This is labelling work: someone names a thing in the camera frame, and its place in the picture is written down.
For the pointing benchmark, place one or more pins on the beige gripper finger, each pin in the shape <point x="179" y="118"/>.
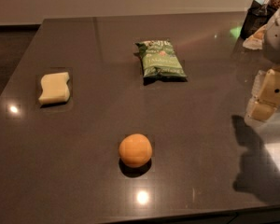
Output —
<point x="263" y="106"/>
<point x="258" y="83"/>

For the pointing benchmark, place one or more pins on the green jalapeno chip bag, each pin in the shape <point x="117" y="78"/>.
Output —
<point x="159" y="61"/>

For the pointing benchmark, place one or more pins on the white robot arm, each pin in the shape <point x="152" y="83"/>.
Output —
<point x="271" y="43"/>

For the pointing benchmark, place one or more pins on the black snack bag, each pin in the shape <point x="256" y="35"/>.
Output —
<point x="255" y="18"/>

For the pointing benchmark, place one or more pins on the clear wrapped pastry packet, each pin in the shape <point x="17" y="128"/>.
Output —
<point x="255" y="41"/>

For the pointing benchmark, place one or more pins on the orange fruit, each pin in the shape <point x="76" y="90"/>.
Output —
<point x="135" y="150"/>

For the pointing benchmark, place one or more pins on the yellow wavy sponge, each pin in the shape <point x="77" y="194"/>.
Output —
<point x="54" y="88"/>

